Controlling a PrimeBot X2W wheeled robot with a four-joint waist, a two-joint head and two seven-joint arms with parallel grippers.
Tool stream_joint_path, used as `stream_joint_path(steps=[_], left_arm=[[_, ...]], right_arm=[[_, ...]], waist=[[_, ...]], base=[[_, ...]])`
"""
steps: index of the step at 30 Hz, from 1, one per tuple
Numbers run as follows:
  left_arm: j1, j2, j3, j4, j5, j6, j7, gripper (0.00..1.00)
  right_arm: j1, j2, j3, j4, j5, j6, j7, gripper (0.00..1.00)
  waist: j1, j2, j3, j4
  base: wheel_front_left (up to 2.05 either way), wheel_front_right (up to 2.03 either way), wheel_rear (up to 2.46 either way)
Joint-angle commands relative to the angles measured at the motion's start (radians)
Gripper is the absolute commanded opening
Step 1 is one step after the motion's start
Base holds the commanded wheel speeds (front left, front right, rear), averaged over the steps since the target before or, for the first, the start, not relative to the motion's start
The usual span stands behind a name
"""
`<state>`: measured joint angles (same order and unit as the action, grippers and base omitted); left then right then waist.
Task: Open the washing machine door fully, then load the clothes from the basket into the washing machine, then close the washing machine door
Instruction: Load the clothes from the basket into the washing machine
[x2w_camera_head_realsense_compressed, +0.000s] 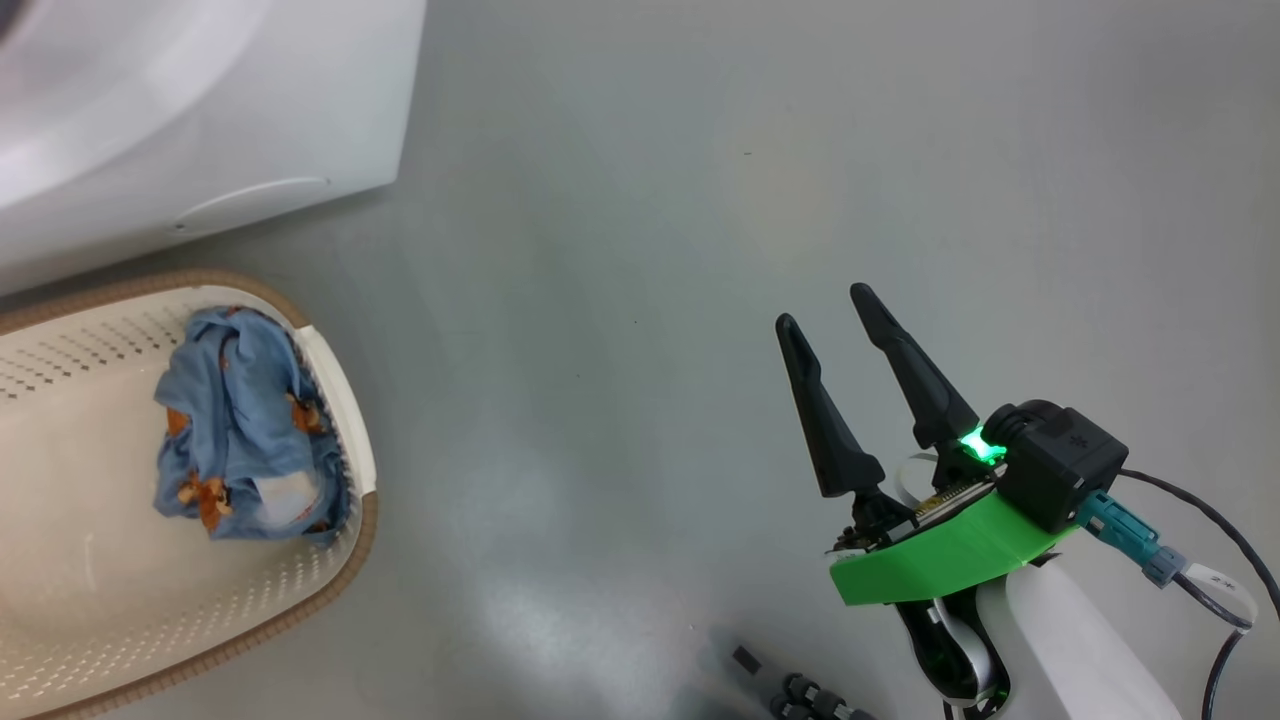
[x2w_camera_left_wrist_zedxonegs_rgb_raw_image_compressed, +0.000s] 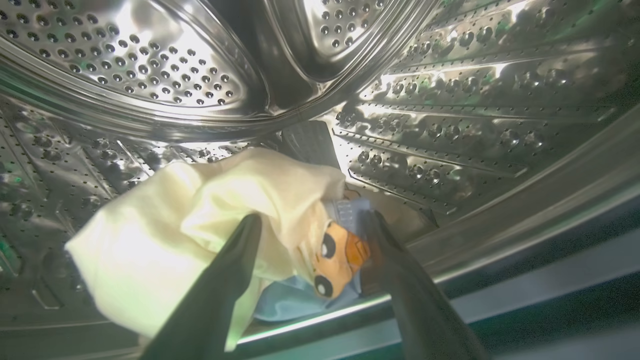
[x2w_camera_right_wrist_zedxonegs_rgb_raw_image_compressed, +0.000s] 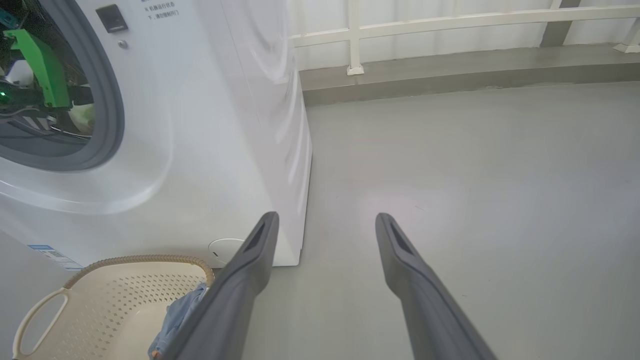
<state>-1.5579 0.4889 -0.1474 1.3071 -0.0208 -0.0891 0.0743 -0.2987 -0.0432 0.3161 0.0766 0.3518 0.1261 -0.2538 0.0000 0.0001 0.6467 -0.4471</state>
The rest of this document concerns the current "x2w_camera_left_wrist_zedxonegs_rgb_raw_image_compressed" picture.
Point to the blue cartoon print garment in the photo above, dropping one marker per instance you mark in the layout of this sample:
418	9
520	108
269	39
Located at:
335	255

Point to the blue garment with cream lining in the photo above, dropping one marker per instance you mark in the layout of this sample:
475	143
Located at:
165	240

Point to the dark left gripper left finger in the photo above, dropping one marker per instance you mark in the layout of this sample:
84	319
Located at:
215	300

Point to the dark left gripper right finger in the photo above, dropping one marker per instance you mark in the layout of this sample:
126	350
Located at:
420	315

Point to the white front-load washing machine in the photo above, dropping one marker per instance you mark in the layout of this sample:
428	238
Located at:
450	100

